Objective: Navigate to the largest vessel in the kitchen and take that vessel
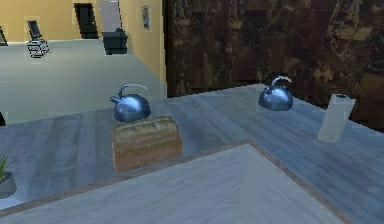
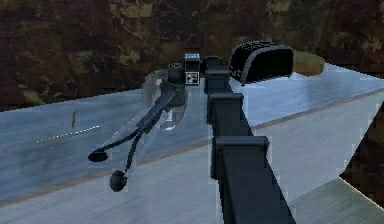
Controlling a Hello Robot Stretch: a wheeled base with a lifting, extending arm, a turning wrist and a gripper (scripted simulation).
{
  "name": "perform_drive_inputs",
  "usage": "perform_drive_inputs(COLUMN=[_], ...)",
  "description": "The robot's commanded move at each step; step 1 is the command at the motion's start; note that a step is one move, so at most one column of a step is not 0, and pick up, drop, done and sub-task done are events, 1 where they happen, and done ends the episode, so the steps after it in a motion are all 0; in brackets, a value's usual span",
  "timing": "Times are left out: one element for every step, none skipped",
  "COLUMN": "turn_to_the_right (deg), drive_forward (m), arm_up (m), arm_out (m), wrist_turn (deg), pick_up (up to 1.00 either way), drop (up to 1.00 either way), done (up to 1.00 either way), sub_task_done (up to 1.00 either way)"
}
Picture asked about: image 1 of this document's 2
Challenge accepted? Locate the brown bread loaf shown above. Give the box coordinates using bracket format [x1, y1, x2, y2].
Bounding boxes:
[111, 115, 184, 173]

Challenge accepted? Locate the blue metal kettle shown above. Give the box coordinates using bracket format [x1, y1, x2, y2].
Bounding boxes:
[109, 83, 152, 124]
[258, 76, 295, 112]

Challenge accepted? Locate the black bin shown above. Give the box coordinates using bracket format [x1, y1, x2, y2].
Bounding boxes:
[101, 27, 129, 56]

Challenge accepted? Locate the dark room door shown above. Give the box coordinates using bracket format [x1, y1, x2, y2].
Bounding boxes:
[73, 2, 100, 40]

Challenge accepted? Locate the white paper towel roll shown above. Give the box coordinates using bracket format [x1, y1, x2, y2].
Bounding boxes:
[317, 93, 357, 144]

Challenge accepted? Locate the green house plant in pot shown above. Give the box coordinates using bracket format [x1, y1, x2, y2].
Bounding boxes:
[0, 150, 20, 200]

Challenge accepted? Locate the framed wall picture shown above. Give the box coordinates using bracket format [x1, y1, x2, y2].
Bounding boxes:
[140, 4, 152, 32]

